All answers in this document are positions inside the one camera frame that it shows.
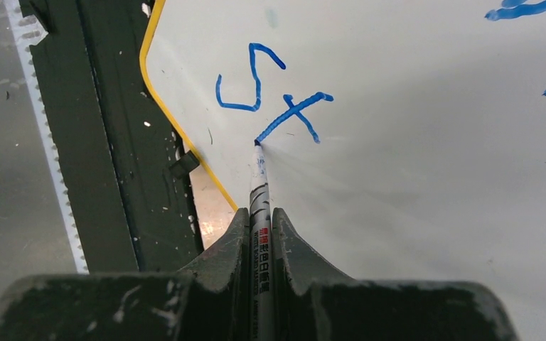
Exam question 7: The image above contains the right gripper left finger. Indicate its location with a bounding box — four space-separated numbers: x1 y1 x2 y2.
0 208 250 340

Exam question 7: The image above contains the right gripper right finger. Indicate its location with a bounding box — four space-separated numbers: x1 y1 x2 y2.
272 208 518 340

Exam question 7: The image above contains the whiteboard marker pen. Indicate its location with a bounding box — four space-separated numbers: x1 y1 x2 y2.
249 141 275 340

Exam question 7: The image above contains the yellow framed whiteboard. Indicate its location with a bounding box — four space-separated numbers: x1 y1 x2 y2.
140 1 546 340

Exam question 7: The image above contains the white slotted cable duct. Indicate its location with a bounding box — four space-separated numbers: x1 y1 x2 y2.
4 0 89 274

